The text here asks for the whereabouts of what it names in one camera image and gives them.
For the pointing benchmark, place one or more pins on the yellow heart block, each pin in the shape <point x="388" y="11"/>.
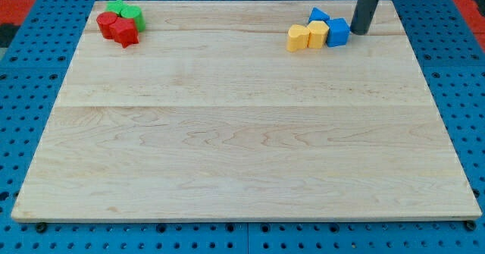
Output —
<point x="297" y="38"/>

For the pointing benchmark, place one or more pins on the yellow hexagon block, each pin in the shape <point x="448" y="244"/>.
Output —
<point x="318" y="34"/>

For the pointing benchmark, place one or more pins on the wooden board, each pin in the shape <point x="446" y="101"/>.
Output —
<point x="209" y="118"/>

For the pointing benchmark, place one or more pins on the blue triangle block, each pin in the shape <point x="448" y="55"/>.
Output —
<point x="318" y="15"/>

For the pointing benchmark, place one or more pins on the blue cube block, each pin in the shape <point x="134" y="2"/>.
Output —
<point x="338" y="32"/>

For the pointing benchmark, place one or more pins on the red star block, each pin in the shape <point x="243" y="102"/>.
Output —
<point x="124" y="31"/>

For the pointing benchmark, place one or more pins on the green cylinder block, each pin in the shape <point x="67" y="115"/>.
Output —
<point x="134" y="12"/>

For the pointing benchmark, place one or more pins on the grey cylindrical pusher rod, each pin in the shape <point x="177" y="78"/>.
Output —
<point x="363" y="16"/>

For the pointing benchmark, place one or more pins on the green star block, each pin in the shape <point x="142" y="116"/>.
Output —
<point x="115" y="6"/>

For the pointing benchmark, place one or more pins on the red cylinder block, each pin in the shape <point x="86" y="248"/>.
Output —
<point x="104" y="21"/>

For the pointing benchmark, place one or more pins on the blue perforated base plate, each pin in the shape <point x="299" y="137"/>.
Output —
<point x="36" y="61"/>

